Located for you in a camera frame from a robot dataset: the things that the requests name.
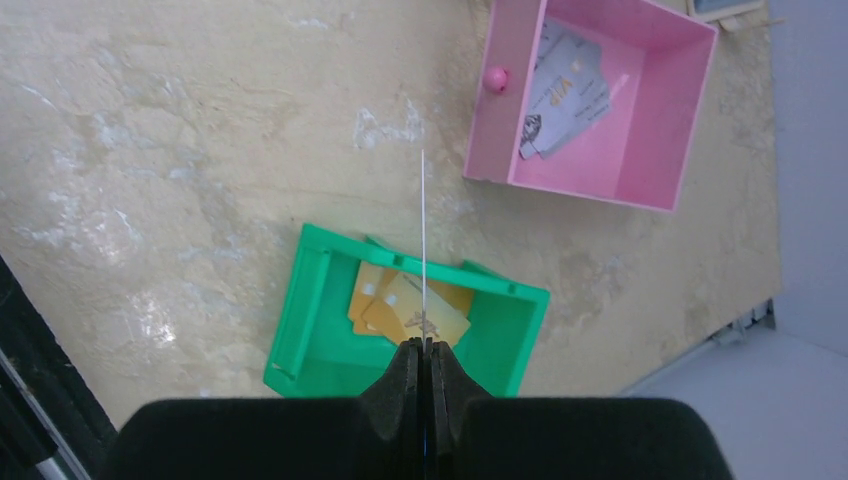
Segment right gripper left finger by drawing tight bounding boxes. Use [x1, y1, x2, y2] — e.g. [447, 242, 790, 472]
[99, 339, 420, 479]

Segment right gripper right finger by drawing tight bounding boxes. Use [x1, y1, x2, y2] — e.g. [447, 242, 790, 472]
[429, 342, 733, 479]

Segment gold card from holder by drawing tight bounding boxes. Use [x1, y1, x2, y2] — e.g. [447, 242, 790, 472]
[361, 270, 474, 346]

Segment gold credit card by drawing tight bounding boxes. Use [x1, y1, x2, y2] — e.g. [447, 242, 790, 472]
[348, 261, 474, 346]

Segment cards in pink bin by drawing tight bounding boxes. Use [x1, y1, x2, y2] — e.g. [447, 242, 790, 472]
[518, 15, 641, 160]

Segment beige open card holder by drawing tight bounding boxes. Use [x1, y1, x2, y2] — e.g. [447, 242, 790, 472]
[686, 0, 786, 33]

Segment green plastic tray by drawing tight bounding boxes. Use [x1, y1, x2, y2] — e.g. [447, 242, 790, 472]
[264, 223, 550, 398]

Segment pink plastic bin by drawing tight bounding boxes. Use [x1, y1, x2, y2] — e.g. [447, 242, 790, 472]
[464, 0, 718, 211]

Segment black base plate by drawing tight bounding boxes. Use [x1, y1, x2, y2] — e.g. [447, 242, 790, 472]
[1, 263, 117, 479]

